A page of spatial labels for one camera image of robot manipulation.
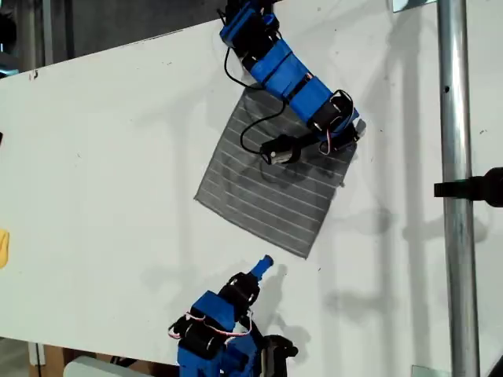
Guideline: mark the grey striped towel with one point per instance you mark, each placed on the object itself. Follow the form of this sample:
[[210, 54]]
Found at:
[[267, 204]]

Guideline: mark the black clamp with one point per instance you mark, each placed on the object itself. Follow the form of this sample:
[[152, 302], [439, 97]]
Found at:
[[479, 186]]

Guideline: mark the white box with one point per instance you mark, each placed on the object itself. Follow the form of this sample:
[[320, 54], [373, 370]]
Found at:
[[90, 369]]

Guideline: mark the yellow object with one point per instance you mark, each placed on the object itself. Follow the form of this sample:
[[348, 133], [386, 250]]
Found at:
[[3, 247]]

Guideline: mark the grey background pole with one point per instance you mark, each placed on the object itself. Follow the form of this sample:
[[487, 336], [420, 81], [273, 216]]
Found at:
[[47, 31]]

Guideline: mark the gripper camera stalk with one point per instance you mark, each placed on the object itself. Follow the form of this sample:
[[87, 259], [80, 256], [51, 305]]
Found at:
[[308, 140]]

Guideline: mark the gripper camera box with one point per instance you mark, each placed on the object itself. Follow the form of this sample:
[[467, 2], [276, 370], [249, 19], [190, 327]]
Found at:
[[277, 151], [281, 345]]

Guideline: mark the steel post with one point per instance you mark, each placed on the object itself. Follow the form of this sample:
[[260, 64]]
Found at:
[[456, 118]]

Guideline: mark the wooden table frame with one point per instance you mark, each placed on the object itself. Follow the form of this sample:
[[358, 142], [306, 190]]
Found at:
[[53, 359]]

